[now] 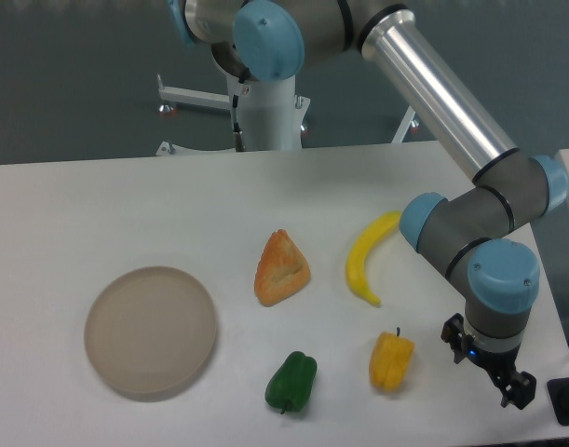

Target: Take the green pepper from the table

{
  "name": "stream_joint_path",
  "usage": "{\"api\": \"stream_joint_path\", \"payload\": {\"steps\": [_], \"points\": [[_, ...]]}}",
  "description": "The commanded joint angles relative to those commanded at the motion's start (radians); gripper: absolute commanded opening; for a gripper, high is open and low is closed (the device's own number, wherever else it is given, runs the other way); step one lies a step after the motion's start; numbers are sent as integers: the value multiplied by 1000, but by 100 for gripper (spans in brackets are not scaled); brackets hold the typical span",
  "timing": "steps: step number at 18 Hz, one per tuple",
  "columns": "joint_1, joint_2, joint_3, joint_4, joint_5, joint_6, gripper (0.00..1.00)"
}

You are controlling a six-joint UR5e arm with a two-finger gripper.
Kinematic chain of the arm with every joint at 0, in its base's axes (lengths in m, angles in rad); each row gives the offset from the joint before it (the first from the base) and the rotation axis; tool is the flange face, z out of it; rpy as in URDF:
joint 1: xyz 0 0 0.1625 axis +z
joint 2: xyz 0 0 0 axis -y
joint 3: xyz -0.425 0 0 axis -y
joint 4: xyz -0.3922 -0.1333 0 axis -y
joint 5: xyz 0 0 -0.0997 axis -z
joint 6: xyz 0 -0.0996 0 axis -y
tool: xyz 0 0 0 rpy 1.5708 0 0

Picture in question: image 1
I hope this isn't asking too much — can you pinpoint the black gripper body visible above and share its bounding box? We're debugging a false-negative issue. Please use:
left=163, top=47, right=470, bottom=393
left=462, top=332, right=522, bottom=378

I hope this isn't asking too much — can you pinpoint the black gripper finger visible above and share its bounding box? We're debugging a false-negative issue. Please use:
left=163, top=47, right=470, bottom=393
left=488, top=368, right=536, bottom=410
left=440, top=313, right=466, bottom=363

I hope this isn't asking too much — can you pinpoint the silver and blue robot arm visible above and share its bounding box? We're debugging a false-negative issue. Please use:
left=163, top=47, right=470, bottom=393
left=169, top=1, right=569, bottom=408

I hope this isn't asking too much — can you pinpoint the yellow bell pepper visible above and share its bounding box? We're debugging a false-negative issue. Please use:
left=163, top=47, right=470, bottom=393
left=369, top=327, right=414, bottom=392

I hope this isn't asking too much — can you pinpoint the green bell pepper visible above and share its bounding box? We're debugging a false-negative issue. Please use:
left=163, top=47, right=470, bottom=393
left=264, top=351, right=318, bottom=414

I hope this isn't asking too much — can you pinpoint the black device at table edge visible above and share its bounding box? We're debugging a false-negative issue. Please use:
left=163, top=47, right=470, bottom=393
left=547, top=378, right=569, bottom=427

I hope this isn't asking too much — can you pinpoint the yellow banana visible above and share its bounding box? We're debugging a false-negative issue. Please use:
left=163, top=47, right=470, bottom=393
left=345, top=210, right=401, bottom=307

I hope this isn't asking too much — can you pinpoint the orange bread slice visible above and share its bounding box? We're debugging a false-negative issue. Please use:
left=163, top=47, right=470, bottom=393
left=254, top=229, right=311, bottom=307

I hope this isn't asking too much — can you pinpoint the beige round plate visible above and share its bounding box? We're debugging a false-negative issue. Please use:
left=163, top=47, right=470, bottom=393
left=84, top=266, right=218, bottom=402

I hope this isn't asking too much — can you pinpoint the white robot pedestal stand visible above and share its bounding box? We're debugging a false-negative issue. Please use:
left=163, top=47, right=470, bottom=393
left=154, top=44, right=421, bottom=157

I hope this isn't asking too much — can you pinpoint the black cable on pedestal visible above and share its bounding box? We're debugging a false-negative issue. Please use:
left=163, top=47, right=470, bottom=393
left=230, top=67, right=251, bottom=153

